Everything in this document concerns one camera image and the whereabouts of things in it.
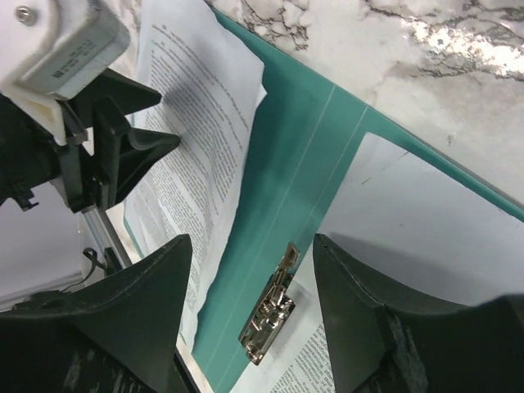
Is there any aluminium frame rail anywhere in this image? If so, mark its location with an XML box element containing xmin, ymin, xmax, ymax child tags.
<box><xmin>79</xmin><ymin>209</ymin><xmax>142</xmax><ymax>273</ymax></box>

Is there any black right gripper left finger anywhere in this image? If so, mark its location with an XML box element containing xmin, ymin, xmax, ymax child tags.
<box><xmin>1</xmin><ymin>235</ymin><xmax>192</xmax><ymax>392</ymax></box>

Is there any white printed paper stack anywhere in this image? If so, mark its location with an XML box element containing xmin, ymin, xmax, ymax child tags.
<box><xmin>233</xmin><ymin>134</ymin><xmax>523</xmax><ymax>392</ymax></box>

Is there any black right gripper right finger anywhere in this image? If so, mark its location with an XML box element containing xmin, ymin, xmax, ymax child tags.
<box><xmin>313</xmin><ymin>234</ymin><xmax>523</xmax><ymax>392</ymax></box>

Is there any white printed paper sheet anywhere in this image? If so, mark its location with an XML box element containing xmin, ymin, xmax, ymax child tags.
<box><xmin>124</xmin><ymin>1</ymin><xmax>266</xmax><ymax>347</ymax></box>

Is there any teal folder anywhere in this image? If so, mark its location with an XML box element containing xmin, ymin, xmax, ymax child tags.
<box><xmin>186</xmin><ymin>11</ymin><xmax>508</xmax><ymax>392</ymax></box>

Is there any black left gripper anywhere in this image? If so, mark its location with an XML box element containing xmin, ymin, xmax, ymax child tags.
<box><xmin>1</xmin><ymin>69</ymin><xmax>181</xmax><ymax>212</ymax></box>

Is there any metal folder clip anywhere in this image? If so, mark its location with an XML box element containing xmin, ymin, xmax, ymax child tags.
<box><xmin>238</xmin><ymin>242</ymin><xmax>300</xmax><ymax>366</ymax></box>

